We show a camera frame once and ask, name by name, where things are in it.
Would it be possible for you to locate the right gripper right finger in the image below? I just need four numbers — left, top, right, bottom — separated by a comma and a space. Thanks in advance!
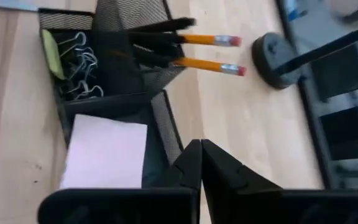
201, 139, 358, 224

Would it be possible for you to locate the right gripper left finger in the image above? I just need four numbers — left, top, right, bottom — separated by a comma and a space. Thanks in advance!
37, 139, 203, 224

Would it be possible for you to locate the pink sticky note pad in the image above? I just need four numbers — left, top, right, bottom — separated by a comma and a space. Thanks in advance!
59, 113, 149, 190

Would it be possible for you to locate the orange pencil with eraser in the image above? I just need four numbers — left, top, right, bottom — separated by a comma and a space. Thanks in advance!
172, 57, 247, 77
178, 34, 242, 48

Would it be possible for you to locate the black binder clip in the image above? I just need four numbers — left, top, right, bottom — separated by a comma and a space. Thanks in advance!
62, 79, 104, 101
68, 51, 99, 82
57, 30, 88, 60

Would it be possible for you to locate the yellow-green eraser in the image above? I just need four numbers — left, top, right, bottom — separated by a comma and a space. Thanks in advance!
40, 29, 67, 82

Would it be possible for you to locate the black mesh desk organizer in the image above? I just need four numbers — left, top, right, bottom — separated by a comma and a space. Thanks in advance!
37, 0, 188, 191

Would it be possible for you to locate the blue plastic bin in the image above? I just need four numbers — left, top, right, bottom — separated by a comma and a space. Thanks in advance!
283, 0, 310, 24

